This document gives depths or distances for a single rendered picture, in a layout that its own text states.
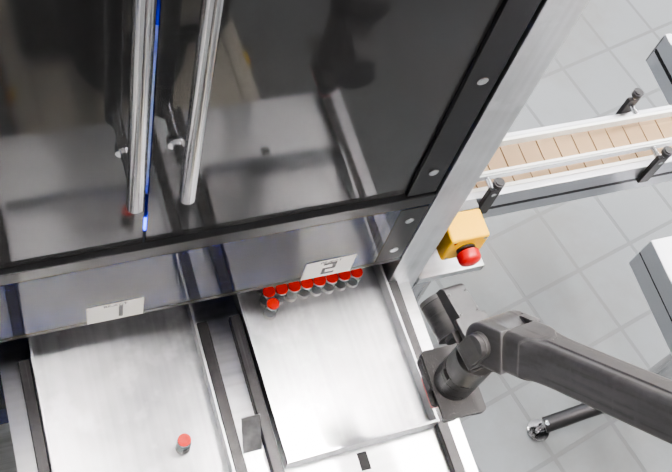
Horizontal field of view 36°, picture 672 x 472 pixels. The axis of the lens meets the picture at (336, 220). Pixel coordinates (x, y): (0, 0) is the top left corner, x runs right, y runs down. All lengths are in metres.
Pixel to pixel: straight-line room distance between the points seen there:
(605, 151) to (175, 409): 0.92
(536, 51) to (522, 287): 1.72
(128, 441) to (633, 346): 1.71
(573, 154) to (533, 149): 0.08
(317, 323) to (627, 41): 2.08
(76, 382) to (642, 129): 1.17
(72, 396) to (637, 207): 2.01
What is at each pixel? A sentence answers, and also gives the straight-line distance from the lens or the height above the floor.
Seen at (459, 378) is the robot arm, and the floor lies 1.25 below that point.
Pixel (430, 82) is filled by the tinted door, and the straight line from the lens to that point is 1.25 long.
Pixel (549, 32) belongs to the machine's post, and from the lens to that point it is 1.24.
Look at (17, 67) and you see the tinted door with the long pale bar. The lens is 1.03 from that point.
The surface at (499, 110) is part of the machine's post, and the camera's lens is 1.36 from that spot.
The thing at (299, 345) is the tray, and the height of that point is 0.88.
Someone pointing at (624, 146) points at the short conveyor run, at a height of 0.97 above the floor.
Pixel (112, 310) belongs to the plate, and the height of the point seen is 1.03.
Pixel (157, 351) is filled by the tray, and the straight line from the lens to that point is 1.70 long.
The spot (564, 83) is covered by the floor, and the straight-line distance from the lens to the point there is 3.37.
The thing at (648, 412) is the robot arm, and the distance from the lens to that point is 1.15.
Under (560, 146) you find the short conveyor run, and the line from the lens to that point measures 2.01.
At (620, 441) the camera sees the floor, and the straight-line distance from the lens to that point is 2.87.
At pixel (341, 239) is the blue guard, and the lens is 1.55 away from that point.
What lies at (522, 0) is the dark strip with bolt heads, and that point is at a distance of 1.17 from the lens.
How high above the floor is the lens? 2.47
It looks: 60 degrees down
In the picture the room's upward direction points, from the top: 22 degrees clockwise
